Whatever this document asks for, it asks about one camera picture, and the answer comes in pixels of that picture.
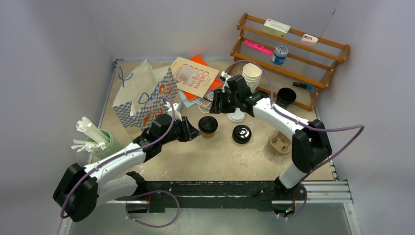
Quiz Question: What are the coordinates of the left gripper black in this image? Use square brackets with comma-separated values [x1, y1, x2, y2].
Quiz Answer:
[160, 116, 201, 145]

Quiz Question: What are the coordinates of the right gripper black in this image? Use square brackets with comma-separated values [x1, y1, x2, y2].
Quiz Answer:
[210, 90, 240, 115]

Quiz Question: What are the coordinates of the checkered paper bakery bag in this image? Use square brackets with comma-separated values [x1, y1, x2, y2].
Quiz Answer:
[113, 60, 178, 130]

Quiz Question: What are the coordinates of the brown paper coffee cup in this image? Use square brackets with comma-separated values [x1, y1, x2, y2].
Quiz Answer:
[200, 128, 217, 139]

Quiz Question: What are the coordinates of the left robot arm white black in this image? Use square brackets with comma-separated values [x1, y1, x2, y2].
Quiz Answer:
[52, 114, 201, 222]

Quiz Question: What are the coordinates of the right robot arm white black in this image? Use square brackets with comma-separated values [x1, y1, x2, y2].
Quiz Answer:
[209, 75, 332, 199]

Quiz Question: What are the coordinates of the white cup lid lower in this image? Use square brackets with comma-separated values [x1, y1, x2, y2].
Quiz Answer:
[227, 109, 246, 123]

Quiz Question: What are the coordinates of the stack of white paper cups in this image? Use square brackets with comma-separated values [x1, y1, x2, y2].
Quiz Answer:
[242, 63, 262, 93]

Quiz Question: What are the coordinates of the stack of black lids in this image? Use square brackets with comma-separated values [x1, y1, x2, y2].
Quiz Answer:
[232, 125, 252, 144]

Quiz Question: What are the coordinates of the cakes recipe book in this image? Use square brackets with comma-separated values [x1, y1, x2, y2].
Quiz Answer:
[170, 55, 223, 100]

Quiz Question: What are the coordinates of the black paper cup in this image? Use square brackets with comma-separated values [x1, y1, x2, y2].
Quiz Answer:
[276, 88, 297, 109]

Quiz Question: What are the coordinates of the pink highlighter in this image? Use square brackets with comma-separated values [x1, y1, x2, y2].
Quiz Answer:
[244, 39, 274, 55]

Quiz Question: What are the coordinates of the blue white jar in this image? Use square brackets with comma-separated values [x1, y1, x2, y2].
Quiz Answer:
[271, 45, 289, 65]

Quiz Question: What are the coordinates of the wooden shelf rack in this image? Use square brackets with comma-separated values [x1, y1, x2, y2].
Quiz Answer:
[228, 12, 350, 111]

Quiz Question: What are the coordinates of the black blue marker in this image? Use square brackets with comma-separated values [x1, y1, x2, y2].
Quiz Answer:
[293, 82, 314, 90]

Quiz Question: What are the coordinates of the green cup holder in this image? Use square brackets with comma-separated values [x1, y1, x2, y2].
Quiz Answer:
[86, 129, 123, 159]

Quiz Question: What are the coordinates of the white green box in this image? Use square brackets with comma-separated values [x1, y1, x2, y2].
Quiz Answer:
[262, 19, 291, 38]

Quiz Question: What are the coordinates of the pink white tape dispenser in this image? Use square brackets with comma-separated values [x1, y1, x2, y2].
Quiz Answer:
[300, 34, 319, 47]

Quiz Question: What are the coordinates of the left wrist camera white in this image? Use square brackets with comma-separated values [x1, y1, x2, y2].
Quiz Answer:
[165, 102, 184, 121]

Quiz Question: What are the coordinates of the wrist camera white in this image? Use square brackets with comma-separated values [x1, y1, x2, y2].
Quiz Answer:
[219, 71, 232, 87]
[165, 102, 184, 121]

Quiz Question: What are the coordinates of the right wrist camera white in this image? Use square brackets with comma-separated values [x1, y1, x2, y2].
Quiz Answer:
[219, 71, 232, 87]

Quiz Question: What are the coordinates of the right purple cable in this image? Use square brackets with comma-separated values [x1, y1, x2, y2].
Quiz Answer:
[224, 60, 366, 221]

